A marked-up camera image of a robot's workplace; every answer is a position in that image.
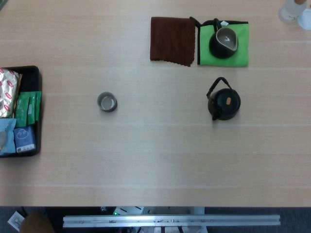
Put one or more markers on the small grey tea cup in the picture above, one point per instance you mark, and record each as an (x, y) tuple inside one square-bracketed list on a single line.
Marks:
[(107, 102)]

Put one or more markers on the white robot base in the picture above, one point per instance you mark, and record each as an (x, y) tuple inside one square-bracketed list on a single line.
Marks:
[(128, 210)]

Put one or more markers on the brown cloth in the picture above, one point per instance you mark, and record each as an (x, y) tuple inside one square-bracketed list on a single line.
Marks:
[(172, 41)]

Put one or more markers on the black ceramic pitcher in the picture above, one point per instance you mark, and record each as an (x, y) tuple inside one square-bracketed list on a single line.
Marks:
[(217, 49)]

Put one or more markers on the green cloth with black trim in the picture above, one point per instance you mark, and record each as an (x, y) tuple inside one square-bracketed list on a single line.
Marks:
[(243, 51)]

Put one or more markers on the green tea sachet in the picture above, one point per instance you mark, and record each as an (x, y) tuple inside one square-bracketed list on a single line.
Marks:
[(38, 104), (22, 109), (31, 109)]

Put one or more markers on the black plastic tray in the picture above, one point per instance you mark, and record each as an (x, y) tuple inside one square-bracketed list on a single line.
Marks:
[(32, 77)]

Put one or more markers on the blue box with cloud face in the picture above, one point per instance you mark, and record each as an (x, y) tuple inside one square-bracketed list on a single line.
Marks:
[(24, 138)]

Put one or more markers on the silver foil snack packet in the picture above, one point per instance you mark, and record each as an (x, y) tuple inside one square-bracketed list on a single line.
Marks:
[(7, 85)]

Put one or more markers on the white paper sheet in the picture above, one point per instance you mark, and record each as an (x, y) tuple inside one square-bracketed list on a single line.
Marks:
[(15, 219)]

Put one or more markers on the small white dish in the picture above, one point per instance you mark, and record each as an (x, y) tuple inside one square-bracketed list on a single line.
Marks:
[(306, 19)]

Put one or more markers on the aluminium rail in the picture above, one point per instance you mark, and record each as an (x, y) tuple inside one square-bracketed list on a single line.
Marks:
[(170, 221)]

